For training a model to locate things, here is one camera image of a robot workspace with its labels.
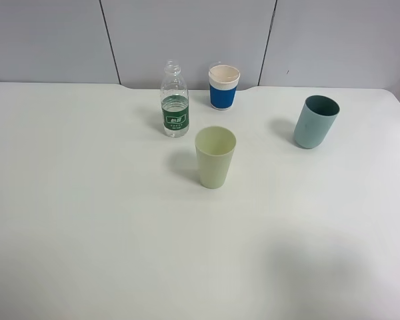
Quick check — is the teal blue plastic cup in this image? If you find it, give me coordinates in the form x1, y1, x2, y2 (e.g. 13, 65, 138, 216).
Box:
293, 95, 340, 149

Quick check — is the clear bottle green label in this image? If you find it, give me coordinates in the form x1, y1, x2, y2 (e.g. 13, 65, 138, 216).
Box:
160, 59, 189, 138

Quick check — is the blue sleeved paper cup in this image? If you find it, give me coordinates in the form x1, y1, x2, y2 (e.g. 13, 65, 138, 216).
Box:
209, 62, 241, 111

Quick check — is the pale green plastic cup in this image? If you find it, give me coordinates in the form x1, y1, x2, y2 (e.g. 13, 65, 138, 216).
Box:
195, 126, 237, 189

